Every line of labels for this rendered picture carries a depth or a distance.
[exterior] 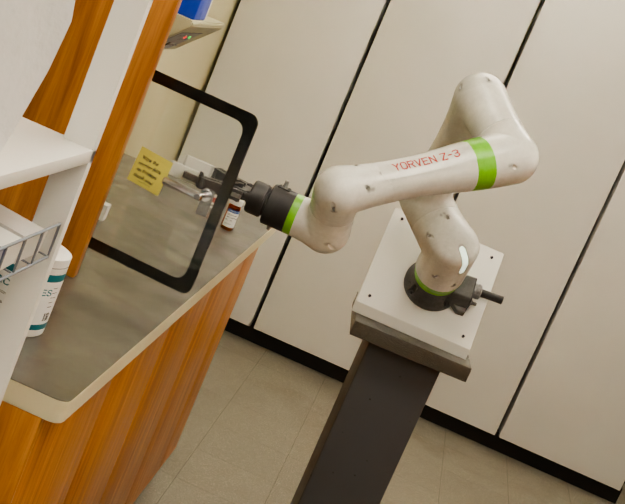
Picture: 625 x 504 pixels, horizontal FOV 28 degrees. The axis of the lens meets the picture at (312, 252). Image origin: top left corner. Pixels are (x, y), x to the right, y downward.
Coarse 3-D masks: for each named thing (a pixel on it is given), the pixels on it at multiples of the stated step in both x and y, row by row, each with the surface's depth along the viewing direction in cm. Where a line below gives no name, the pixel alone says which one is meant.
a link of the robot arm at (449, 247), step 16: (448, 208) 312; (416, 224) 314; (432, 224) 310; (448, 224) 310; (464, 224) 312; (432, 240) 309; (448, 240) 308; (464, 240) 308; (432, 256) 309; (448, 256) 306; (464, 256) 307; (416, 272) 320; (432, 272) 313; (448, 272) 310; (464, 272) 312; (432, 288) 318; (448, 288) 317
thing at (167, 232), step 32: (160, 96) 255; (192, 96) 253; (160, 128) 256; (192, 128) 254; (224, 128) 252; (256, 128) 251; (128, 160) 258; (192, 160) 255; (224, 160) 253; (128, 192) 259; (160, 192) 257; (224, 192) 254; (96, 224) 262; (128, 224) 260; (160, 224) 258; (192, 224) 256; (128, 256) 260; (160, 256) 259; (192, 256) 257
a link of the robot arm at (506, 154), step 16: (496, 128) 277; (512, 128) 277; (480, 144) 272; (496, 144) 273; (512, 144) 274; (528, 144) 275; (480, 160) 271; (496, 160) 272; (512, 160) 273; (528, 160) 275; (480, 176) 271; (496, 176) 273; (512, 176) 275; (528, 176) 278
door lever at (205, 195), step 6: (162, 180) 252; (168, 180) 251; (174, 180) 252; (168, 186) 251; (174, 186) 251; (180, 186) 251; (186, 186) 251; (180, 192) 251; (186, 192) 250; (192, 192) 250; (198, 192) 250; (204, 192) 254; (210, 192) 254; (198, 198) 250; (204, 198) 254; (210, 198) 254
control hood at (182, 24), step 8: (176, 16) 253; (184, 16) 255; (208, 16) 284; (176, 24) 253; (184, 24) 253; (192, 24) 253; (200, 24) 259; (208, 24) 267; (216, 24) 274; (176, 32) 253; (184, 32) 259; (192, 32) 265; (200, 32) 272; (208, 32) 279; (192, 40) 283; (168, 48) 278
